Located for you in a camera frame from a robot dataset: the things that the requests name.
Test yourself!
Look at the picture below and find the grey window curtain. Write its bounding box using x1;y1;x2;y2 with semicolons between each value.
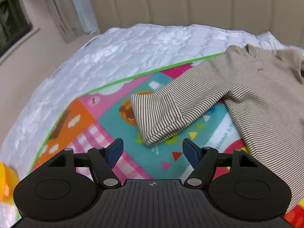
45;0;99;43

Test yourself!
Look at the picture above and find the beige padded headboard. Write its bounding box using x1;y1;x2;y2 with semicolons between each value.
90;0;303;47

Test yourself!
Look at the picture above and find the white quilted mattress cover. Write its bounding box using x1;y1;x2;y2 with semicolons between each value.
0;23;304;228

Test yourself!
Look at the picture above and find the yellow orange plush toy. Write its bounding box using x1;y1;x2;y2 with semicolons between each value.
0;162;19;205

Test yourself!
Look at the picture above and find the beige striped knit garment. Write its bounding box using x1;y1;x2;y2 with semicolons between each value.
130;45;303;207

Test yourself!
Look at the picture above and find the dark window frame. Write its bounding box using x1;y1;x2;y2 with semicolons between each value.
0;0;32;56

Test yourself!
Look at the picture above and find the colourful cartoon play mat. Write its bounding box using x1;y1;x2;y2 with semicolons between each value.
28;52;304;228

